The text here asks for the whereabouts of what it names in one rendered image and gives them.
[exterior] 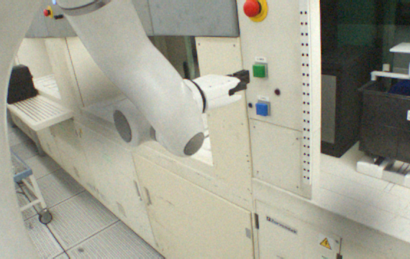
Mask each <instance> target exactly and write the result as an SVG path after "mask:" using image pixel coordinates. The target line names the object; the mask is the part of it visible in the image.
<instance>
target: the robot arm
mask: <svg viewBox="0 0 410 259"><path fill-rule="evenodd" d="M43 1H44V0H0V259H41V258H40V256H39V254H38V253H37V251H36V249H35V246H34V244H33V242H32V240H31V239H30V237H29V233H28V231H27V228H26V226H25V223H24V220H23V217H22V213H21V210H20V207H19V202H18V200H17V194H16V190H15V185H14V177H13V170H12V157H11V151H10V145H9V133H8V127H7V118H6V97H7V93H8V87H9V79H10V75H11V72H12V67H13V65H14V61H15V58H16V55H17V52H18V50H19V47H20V45H21V43H22V41H23V39H24V36H25V35H26V33H27V30H28V29H29V26H30V25H31V23H32V20H33V19H34V18H35V16H36V14H37V13H38V11H39V9H40V7H41V6H42V3H43ZM56 2H57V3H58V6H59V7H60V9H61V10H62V12H63V14H64V16H65V17H66V18H67V20H68V21H69V22H70V25H71V27H72V28H73V29H74V31H75V32H76V34H77V35H78V38H79V40H80V41H81V42H82V44H83V46H85V47H86V49H87V51H88V53H90V56H91V57H92V59H93V61H94V62H95V64H96V65H97V66H98V67H99V69H100V70H101V71H102V72H103V73H104V75H105V76H106V77H107V78H108V79H109V80H110V81H111V82H112V83H113V84H114V85H115V86H116V87H117V88H118V89H119V90H120V91H121V92H122V93H123V94H124V95H125V96H126V97H127V98H128V99H126V101H122V102H119V103H117V104H115V106H114V108H113V118H114V125H115V127H116V129H117V132H118V134H119V136H120V137H121V139H122V140H123V141H124V142H126V144H127V145H129V146H130V147H137V146H138V145H142V144H144V142H147V141H157V142H158V143H159V144H160V145H161V146H162V147H164V148H165V149H166V150H168V151H169V153H171V154H174V155H176V156H178V157H183V158H186V157H190V156H192V155H195V154H196V153H197V152H198V150H199V149H200V148H201V147H202V146H203V143H204V138H205V128H204V121H203V119H202V117H201V114H202V113H203V112H204V111H209V110H213V109H218V108H221V107H223V106H227V105H229V104H231V103H233V102H236V101H238V100H240V99H241V98H242V95H237V94H234V93H235V92H237V91H242V90H245V89H247V84H249V83H250V72H249V70H244V69H242V70H241V71H238V72H236V73H233V75H232V74H229V75H226V76H218V75H207V76H202V77H200V78H197V79H194V80H187V79H182V77H180V76H179V74H178V73H177V70H176V69H175V68H174V67H173V66H172V65H171V64H170V63H169V61H167V60H166V59H165V58H164V57H163V56H162V53H161V52H160V51H159V50H158V49H157V48H156V47H155V46H154V45H153V44H152V43H151V42H150V41H149V39H148V38H147V35H146V34H145V31H144V29H143V27H142V25H141V22H140V20H139V17H138V16H137V11H136V9H135V6H134V4H133V2H132V0H56Z"/></svg>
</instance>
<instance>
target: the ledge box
mask: <svg viewBox="0 0 410 259"><path fill-rule="evenodd" d="M32 79H33V75H31V72H30V70H29V68H28V67H27V66H25V65H23V64H19V65H14V66H13V67H12V72H11V75H10V79H9V87H8V93H7V97H6V102H7V104H14V103H17V102H19V101H21V100H24V99H28V98H32V97H34V96H36V95H37V94H36V91H35V85H34V82H33V80H32Z"/></svg>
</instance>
